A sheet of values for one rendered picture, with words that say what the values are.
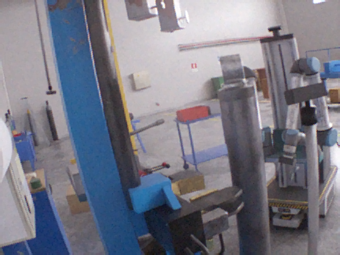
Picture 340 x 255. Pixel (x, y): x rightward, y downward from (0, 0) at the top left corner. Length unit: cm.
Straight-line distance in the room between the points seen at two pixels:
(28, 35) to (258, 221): 1146
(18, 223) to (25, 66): 1123
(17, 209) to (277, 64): 241
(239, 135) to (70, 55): 96
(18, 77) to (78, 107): 1087
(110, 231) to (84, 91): 66
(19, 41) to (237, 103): 1122
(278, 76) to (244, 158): 130
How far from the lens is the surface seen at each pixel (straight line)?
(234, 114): 163
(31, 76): 1211
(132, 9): 132
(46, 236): 269
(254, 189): 176
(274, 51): 281
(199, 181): 181
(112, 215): 142
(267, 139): 277
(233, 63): 163
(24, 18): 1255
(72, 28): 133
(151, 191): 127
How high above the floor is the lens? 162
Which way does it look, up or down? 10 degrees down
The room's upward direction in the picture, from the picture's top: 11 degrees counter-clockwise
